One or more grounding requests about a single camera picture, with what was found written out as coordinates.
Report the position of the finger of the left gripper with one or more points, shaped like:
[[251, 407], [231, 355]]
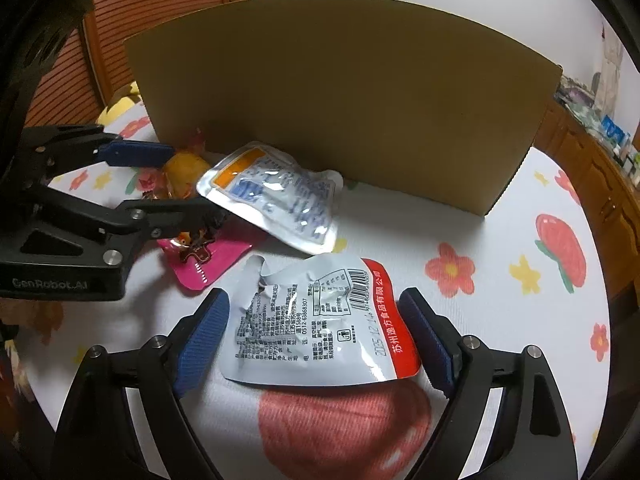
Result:
[[158, 219], [118, 152]]

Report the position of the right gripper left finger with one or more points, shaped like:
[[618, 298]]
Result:
[[95, 436]]

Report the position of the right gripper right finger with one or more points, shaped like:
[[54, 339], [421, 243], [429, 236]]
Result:
[[531, 437]]

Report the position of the orange snack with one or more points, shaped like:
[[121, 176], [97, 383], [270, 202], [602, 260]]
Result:
[[177, 179]]

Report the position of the red white snack pouch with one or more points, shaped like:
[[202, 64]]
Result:
[[327, 321]]

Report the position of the pink snack packet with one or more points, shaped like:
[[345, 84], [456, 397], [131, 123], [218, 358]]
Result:
[[199, 265]]

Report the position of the orange white snack pouch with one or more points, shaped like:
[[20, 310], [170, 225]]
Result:
[[267, 187]]

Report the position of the wooden louvered closet door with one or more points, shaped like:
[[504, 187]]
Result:
[[92, 65]]

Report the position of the white floral strawberry bedspread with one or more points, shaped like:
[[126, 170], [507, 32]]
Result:
[[526, 273]]

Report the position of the wooden dresser cabinet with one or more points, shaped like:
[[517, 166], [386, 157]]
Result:
[[610, 205]]

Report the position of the brown cardboard box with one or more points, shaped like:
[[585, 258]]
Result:
[[385, 92]]

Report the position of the folded cloth pile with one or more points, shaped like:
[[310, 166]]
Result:
[[573, 91]]

